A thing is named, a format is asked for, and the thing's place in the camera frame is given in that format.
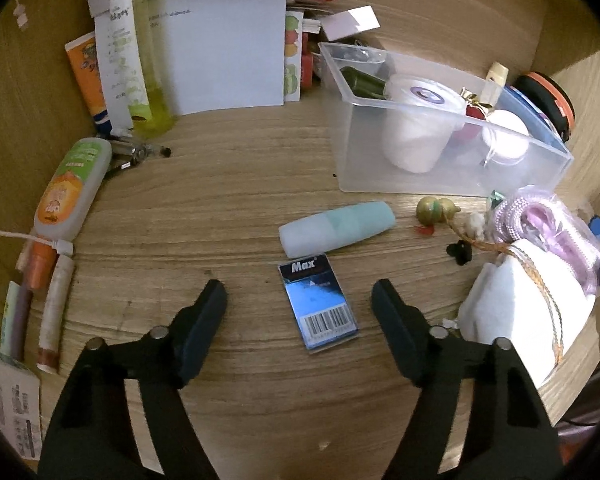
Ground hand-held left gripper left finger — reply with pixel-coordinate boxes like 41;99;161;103
37;279;228;480

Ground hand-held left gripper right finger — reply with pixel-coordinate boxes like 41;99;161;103
371;278;567;480

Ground blue staple box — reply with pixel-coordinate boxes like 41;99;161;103
278;254;359;354

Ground white cloth pouch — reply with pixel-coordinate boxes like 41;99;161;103
457;240;597;386

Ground clear plastic storage bin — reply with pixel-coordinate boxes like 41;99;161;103
318;41;575;198

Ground wooden desktop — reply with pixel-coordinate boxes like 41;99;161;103
20;35;600;480

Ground pink beaded mesh bag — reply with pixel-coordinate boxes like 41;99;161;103
491;186;600;297

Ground small black clip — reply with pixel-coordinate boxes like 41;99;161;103
446;240;473;266

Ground light teal plastic tube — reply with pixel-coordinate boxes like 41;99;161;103
278;201;396;256

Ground gold gourd charm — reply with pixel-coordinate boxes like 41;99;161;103
416;196;462;226

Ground white round compact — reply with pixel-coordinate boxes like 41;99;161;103
480;109;531;166

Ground orange and black round case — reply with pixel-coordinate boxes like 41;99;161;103
516;72;576;143

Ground blue pencil case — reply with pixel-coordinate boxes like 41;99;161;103
505;85;561;136

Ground red and gold ornament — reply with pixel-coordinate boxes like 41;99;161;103
459;86;495;122

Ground metal pens and clips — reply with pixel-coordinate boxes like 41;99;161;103
99;132;172;177

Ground cream squeeze tube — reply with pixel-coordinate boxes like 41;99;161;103
484;62;510;107

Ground white bottle with orange label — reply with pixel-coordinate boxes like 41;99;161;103
34;137;113;242

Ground white lidded cup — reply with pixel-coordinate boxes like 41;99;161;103
382;73;468;174

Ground light green packet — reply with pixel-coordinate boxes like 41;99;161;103
0;280;22;356

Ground white printed box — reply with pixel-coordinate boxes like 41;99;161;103
0;342;43;461

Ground dark green bottle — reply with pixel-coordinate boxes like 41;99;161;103
341;66;388;100

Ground white paper sheet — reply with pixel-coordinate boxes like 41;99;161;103
142;0;287;117

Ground orange squeeze tube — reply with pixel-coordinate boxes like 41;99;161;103
64;31;115;136

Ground yellow-green spray bottle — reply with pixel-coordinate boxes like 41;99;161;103
107;0;177;137

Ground fruit sticker sheet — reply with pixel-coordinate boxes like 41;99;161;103
283;10;303;102

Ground small white cardboard box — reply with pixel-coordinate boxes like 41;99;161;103
319;5;381;42

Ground white cable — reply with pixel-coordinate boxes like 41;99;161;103
0;212;74;256

